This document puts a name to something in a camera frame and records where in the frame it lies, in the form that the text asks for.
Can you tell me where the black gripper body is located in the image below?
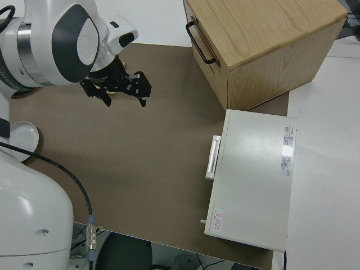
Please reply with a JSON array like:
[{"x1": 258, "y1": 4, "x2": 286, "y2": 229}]
[{"x1": 80, "y1": 55, "x2": 153, "y2": 98}]

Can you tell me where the gray plate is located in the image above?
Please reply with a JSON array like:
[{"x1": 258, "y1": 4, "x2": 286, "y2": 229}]
[{"x1": 10, "y1": 121, "x2": 41, "y2": 163}]

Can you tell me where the brown table mat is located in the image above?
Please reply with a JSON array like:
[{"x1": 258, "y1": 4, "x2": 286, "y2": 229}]
[{"x1": 10, "y1": 42, "x2": 290, "y2": 270}]

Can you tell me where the white appliance box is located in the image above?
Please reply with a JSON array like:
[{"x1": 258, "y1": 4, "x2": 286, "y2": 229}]
[{"x1": 200, "y1": 109, "x2": 298, "y2": 253}]

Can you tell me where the red warning sticker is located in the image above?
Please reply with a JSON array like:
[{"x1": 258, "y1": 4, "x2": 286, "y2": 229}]
[{"x1": 212, "y1": 209, "x2": 224, "y2": 230}]

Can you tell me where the wooden drawer box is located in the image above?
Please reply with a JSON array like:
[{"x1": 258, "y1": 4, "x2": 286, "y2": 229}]
[{"x1": 182, "y1": 0, "x2": 349, "y2": 112}]

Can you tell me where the white text label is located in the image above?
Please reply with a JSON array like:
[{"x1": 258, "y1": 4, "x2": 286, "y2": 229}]
[{"x1": 281, "y1": 123, "x2": 296, "y2": 178}]

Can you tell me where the black drawer handle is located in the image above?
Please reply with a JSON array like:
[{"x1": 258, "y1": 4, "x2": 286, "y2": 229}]
[{"x1": 185, "y1": 21, "x2": 218, "y2": 65}]

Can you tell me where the white appliance handle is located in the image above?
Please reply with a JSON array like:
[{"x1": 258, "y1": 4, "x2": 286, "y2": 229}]
[{"x1": 205, "y1": 135, "x2": 223, "y2": 180}]

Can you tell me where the black cable loop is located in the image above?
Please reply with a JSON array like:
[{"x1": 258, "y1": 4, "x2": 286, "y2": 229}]
[{"x1": 0, "y1": 6, "x2": 16, "y2": 28}]

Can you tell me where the black cable with metal connector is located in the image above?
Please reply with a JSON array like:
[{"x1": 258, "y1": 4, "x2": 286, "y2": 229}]
[{"x1": 0, "y1": 140, "x2": 98, "y2": 270}]

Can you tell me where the dark round pedestal base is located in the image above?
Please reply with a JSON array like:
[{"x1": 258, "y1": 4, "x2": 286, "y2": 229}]
[{"x1": 94, "y1": 232, "x2": 154, "y2": 270}]

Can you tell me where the black background frame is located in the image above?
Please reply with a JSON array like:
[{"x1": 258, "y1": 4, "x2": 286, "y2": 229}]
[{"x1": 336, "y1": 0, "x2": 360, "y2": 43}]

